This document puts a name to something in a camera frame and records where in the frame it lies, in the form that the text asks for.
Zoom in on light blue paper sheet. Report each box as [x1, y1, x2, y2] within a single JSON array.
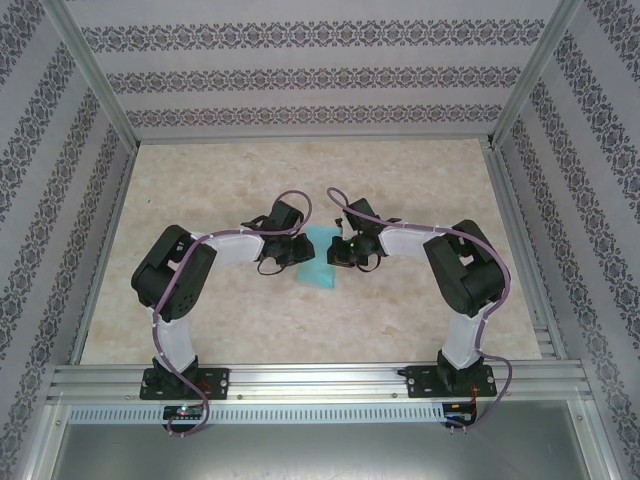
[[294, 224, 346, 290]]

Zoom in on grey metal sheet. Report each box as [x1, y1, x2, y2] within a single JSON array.
[[49, 422, 599, 480]]

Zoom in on aluminium corner upright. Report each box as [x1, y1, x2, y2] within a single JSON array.
[[569, 399, 626, 480], [19, 402, 71, 480]]

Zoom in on aluminium frame crossbar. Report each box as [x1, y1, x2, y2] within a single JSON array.
[[133, 132, 496, 144]]

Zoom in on aluminium mounting rail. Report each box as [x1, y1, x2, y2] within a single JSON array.
[[47, 363, 594, 404]]

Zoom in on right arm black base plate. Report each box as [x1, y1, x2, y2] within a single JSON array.
[[407, 364, 499, 400]]

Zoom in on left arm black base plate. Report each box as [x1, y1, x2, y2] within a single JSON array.
[[139, 367, 231, 401]]

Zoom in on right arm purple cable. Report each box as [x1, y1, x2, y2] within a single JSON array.
[[327, 187, 514, 435]]

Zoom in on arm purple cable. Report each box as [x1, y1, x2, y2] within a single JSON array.
[[327, 187, 514, 435], [152, 188, 315, 437]]

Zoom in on aluminium side rail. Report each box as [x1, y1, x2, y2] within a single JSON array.
[[482, 142, 569, 361], [69, 144, 139, 366]]

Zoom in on slotted grey cable duct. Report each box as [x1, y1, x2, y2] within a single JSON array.
[[67, 403, 446, 424]]

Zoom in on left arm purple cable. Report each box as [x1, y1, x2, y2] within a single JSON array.
[[152, 188, 315, 437]]

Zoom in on aluminium frame post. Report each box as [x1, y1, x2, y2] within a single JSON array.
[[485, 0, 585, 149], [47, 0, 141, 147]]

